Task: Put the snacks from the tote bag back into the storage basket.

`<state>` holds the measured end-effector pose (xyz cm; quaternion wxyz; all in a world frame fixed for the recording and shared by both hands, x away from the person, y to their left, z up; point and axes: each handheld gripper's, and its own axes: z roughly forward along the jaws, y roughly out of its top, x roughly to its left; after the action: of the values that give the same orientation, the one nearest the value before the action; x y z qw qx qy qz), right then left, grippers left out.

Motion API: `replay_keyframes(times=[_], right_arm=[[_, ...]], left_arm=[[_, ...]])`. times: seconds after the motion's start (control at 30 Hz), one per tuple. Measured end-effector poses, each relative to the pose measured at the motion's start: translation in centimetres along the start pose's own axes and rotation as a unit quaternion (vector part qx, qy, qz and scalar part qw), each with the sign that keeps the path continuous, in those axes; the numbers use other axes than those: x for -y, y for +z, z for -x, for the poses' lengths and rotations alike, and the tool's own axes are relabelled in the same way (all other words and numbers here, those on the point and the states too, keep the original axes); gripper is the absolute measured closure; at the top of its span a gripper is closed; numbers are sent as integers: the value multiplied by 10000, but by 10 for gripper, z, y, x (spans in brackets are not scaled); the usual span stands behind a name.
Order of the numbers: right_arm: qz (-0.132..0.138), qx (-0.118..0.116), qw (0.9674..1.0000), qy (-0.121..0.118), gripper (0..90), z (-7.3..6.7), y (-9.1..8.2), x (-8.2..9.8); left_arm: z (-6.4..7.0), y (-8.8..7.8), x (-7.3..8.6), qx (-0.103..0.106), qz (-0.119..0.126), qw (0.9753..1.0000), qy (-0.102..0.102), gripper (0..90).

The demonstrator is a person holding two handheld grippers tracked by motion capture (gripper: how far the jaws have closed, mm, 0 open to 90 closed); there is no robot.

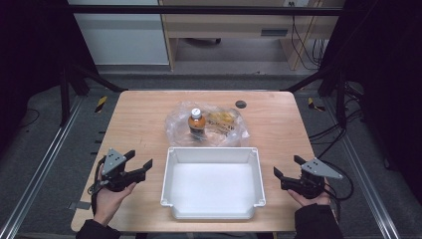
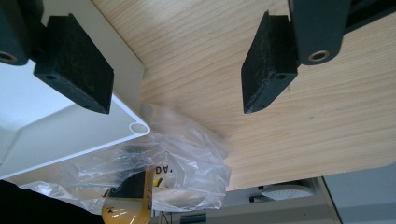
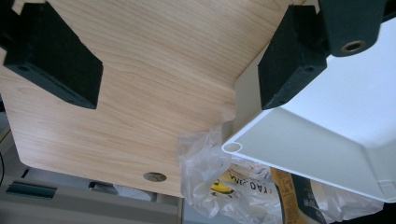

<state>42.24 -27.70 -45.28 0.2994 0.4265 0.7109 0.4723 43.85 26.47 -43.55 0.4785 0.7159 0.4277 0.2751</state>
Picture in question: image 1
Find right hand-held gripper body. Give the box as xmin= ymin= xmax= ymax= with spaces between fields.
xmin=281 ymin=157 xmax=343 ymax=200

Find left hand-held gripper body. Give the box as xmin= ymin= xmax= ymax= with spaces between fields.
xmin=99 ymin=147 xmax=147 ymax=193

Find person's right hand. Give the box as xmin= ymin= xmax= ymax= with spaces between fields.
xmin=287 ymin=188 xmax=332 ymax=208

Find person's left hand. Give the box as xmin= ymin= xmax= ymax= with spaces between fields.
xmin=94 ymin=167 xmax=137 ymax=227

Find grey tape strip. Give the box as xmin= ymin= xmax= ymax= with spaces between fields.
xmin=67 ymin=200 xmax=93 ymax=211

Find clear plastic bag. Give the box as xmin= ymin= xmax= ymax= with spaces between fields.
xmin=164 ymin=101 xmax=251 ymax=148

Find yellow black floor tape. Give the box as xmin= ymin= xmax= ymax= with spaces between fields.
xmin=95 ymin=95 xmax=109 ymax=115
xmin=307 ymin=97 xmax=326 ymax=113

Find orange drink bottle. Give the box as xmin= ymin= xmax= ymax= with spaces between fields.
xmin=187 ymin=108 xmax=208 ymax=141

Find white plastic bin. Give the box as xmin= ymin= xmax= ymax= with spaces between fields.
xmin=159 ymin=145 xmax=268 ymax=221

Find yellow snack packet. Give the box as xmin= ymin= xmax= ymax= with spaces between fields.
xmin=206 ymin=111 xmax=241 ymax=136

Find black curtain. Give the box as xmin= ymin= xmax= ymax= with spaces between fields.
xmin=319 ymin=0 xmax=422 ymax=203
xmin=0 ymin=0 xmax=99 ymax=160

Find white cabinet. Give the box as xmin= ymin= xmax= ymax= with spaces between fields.
xmin=68 ymin=0 xmax=171 ymax=67

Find light wooden desk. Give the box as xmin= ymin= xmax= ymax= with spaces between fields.
xmin=158 ymin=0 xmax=346 ymax=72

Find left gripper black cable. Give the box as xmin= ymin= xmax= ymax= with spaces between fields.
xmin=87 ymin=155 xmax=107 ymax=216

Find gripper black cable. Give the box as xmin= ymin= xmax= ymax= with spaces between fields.
xmin=87 ymin=155 xmax=107 ymax=216
xmin=318 ymin=158 xmax=355 ymax=202

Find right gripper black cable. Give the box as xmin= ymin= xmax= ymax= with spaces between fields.
xmin=318 ymin=158 xmax=355 ymax=202

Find black floor cables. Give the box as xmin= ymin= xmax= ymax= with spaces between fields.
xmin=308 ymin=108 xmax=366 ymax=161

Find aluminium floor rail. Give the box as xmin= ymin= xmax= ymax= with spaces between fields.
xmin=321 ymin=98 xmax=402 ymax=239
xmin=0 ymin=95 xmax=85 ymax=239

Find black frame leg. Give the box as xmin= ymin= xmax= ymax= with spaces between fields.
xmin=59 ymin=63 xmax=129 ymax=127
xmin=281 ymin=64 xmax=348 ymax=129

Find hanging black cables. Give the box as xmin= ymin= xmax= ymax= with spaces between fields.
xmin=288 ymin=0 xmax=328 ymax=72

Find black horizontal frame bar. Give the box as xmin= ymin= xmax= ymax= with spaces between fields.
xmin=65 ymin=4 xmax=344 ymax=17

